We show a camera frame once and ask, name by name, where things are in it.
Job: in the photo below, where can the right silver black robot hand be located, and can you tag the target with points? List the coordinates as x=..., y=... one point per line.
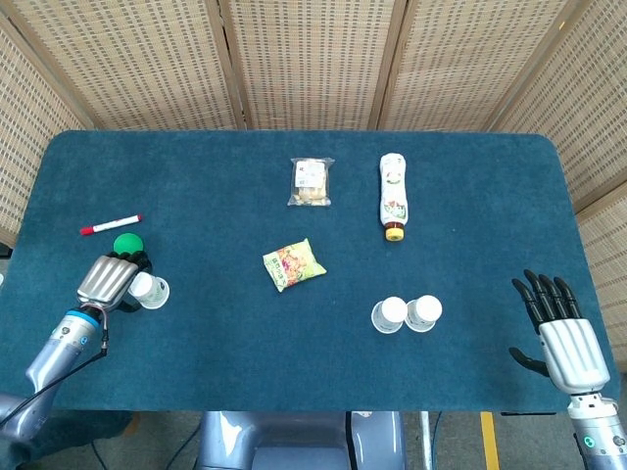
x=570, y=347

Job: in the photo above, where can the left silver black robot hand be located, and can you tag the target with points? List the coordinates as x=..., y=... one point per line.
x=105, y=279

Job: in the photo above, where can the white paper cup fern print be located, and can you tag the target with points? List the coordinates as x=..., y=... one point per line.
x=152, y=294

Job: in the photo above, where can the white paper cup flower print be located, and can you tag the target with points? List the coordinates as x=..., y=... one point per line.
x=423, y=311
x=389, y=313

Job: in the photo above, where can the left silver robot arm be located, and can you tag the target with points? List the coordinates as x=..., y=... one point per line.
x=54, y=347

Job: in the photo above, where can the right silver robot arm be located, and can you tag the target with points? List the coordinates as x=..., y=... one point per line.
x=602, y=436

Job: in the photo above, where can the green foam ball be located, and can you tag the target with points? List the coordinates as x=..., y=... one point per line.
x=127, y=243

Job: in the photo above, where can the white marker red cap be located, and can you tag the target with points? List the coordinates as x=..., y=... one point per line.
x=110, y=225

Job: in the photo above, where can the woven bamboo screen panel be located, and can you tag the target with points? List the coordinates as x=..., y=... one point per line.
x=588, y=98
x=470, y=59
x=24, y=122
x=607, y=274
x=137, y=59
x=313, y=59

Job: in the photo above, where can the yellow floor tape strip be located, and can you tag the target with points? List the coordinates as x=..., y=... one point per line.
x=490, y=440

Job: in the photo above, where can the blue table cloth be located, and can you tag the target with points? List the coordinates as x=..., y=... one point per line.
x=220, y=343

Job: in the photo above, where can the yellow-green snack bag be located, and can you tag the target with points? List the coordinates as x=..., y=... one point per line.
x=294, y=264

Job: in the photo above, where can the clear cracker package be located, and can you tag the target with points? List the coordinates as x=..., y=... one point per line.
x=311, y=181

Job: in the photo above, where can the silver-blue robot torso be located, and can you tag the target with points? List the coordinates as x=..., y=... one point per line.
x=274, y=436

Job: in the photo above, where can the tea bottle yellow cap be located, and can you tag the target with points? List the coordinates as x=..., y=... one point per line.
x=393, y=191

